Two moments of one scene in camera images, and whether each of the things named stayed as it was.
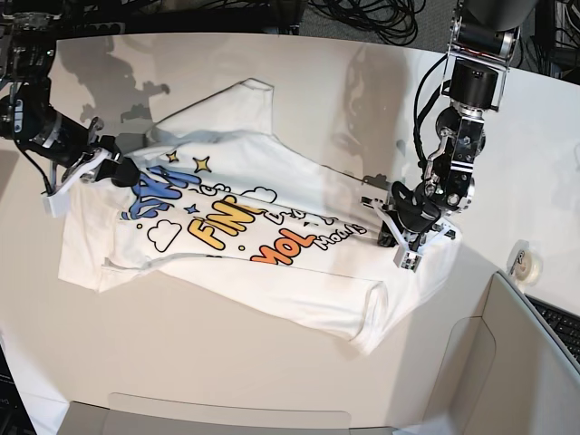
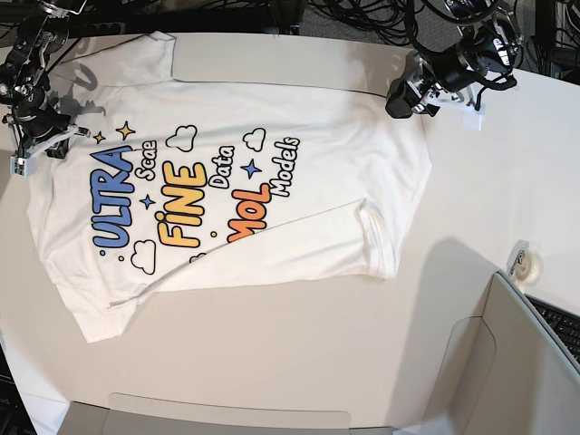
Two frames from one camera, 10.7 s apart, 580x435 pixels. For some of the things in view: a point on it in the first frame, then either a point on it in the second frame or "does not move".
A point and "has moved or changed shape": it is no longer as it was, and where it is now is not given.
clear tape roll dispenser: [524, 263] does not move
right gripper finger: [385, 236] -> [396, 105]
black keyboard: [565, 324] does not move
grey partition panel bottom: [140, 414] does not move
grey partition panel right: [508, 372] does not move
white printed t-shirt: [223, 208] has moved or changed shape
